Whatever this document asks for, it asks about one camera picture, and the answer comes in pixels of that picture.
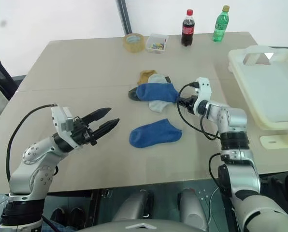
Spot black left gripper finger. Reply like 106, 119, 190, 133
82, 107, 112, 123
92, 118, 120, 140

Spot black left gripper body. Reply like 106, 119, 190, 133
70, 116, 98, 146

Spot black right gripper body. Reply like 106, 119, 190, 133
178, 95, 199, 114

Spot blue sock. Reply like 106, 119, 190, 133
129, 118, 183, 149
136, 83, 180, 103

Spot light grey sock dark heel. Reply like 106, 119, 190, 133
147, 73, 172, 85

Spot mustard yellow sock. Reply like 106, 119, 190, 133
137, 70, 158, 86

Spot white plastic basket piece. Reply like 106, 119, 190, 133
259, 131, 288, 148

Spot clear plastic box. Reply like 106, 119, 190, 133
145, 33, 170, 55

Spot clear packing tape roll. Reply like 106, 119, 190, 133
122, 33, 146, 54

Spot cola bottle red cap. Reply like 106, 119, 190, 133
181, 9, 196, 47

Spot grey rounded robot leg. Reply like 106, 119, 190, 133
177, 188, 210, 232
112, 189, 155, 224

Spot green plastic bottle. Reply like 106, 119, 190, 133
212, 5, 231, 43

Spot black shoe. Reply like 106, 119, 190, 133
50, 207, 69, 227
69, 206, 89, 228

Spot dark vertical pole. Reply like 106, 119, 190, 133
116, 0, 132, 35

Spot black bag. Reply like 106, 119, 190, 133
259, 171, 288, 203

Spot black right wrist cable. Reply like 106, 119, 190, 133
177, 82, 222, 141

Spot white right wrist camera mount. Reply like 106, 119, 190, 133
193, 77, 212, 116

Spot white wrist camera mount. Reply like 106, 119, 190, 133
193, 77, 212, 116
51, 106, 79, 149

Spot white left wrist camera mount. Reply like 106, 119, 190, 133
51, 106, 79, 149

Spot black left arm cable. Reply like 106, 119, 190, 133
5, 103, 58, 186

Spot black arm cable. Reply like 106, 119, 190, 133
208, 151, 233, 194
5, 103, 58, 186

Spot black right upper arm cable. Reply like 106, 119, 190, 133
208, 151, 233, 194

